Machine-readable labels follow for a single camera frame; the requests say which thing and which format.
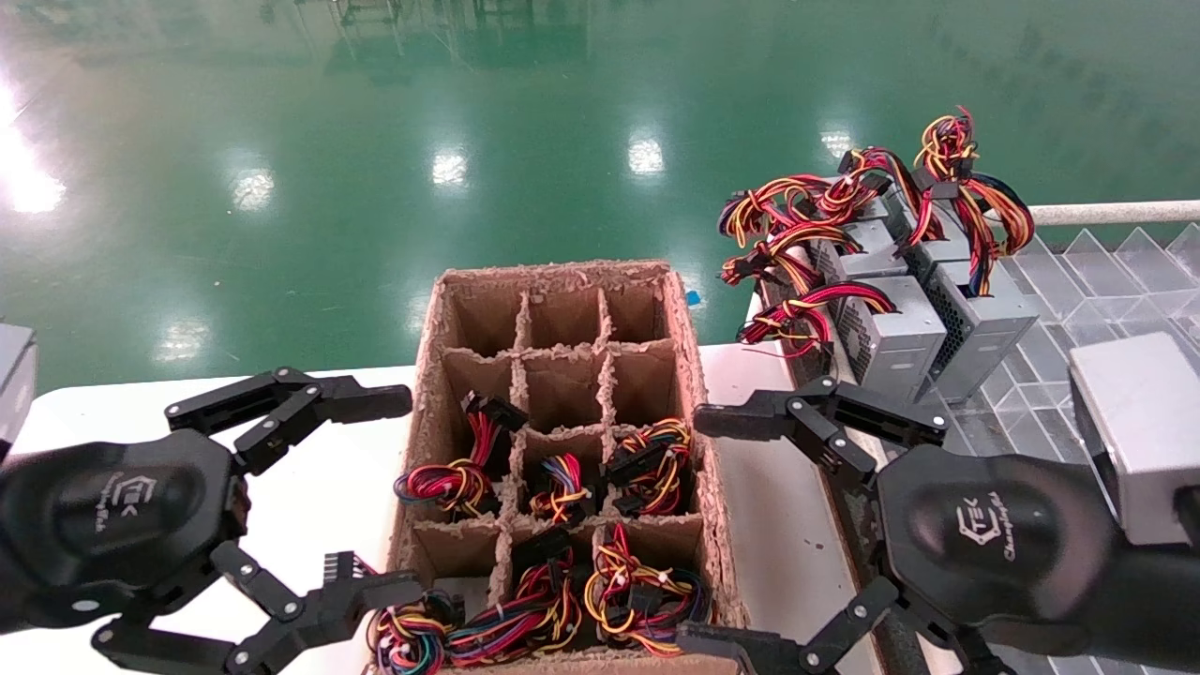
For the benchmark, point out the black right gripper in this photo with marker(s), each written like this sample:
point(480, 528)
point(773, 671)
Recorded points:
point(994, 544)

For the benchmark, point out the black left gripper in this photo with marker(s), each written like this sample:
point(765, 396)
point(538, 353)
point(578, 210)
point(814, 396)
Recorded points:
point(103, 516)

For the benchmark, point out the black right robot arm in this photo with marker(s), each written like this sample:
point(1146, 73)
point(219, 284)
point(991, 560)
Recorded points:
point(1162, 600)

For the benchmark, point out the cardboard box with dividers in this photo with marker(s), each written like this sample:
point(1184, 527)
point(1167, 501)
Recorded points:
point(647, 375)

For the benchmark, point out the clear plastic tray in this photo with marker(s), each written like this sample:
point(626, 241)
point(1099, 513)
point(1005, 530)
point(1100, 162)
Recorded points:
point(1069, 300)

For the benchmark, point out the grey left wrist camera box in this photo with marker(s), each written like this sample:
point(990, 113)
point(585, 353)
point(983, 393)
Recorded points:
point(14, 384)

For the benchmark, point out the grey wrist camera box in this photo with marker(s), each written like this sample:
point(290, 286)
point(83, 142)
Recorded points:
point(14, 384)
point(1139, 431)

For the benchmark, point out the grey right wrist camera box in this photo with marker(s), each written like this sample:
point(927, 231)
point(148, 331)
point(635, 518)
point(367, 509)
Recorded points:
point(1139, 431)

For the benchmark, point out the white tube rail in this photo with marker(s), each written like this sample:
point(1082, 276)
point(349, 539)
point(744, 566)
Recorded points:
point(1125, 213)

